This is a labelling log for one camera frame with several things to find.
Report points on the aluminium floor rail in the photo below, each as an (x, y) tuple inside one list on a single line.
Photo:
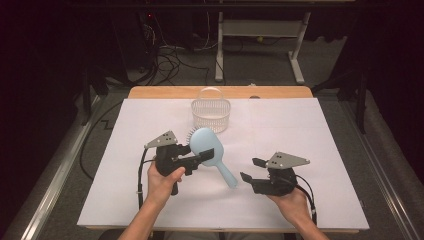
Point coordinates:
[(380, 173), (63, 166)]

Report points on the person's left hand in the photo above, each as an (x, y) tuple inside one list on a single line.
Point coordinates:
[(160, 188)]

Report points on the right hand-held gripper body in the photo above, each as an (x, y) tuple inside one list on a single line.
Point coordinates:
[(281, 181)]

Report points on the wooden table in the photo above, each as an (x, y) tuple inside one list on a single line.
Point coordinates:
[(160, 92)]

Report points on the white metal stand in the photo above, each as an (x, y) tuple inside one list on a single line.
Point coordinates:
[(260, 28)]

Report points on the light blue hairbrush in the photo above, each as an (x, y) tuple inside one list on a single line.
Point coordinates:
[(204, 140)]

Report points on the person's right hand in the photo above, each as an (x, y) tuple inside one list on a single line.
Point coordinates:
[(295, 208)]

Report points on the black metal stand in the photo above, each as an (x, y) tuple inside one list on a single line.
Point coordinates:
[(356, 90), (95, 86)]

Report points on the dark device with red light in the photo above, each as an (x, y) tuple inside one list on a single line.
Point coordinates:
[(150, 36)]

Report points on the white plastic basket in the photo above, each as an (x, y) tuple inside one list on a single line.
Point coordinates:
[(210, 113)]

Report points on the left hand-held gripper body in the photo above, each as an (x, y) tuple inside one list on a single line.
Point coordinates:
[(165, 156)]

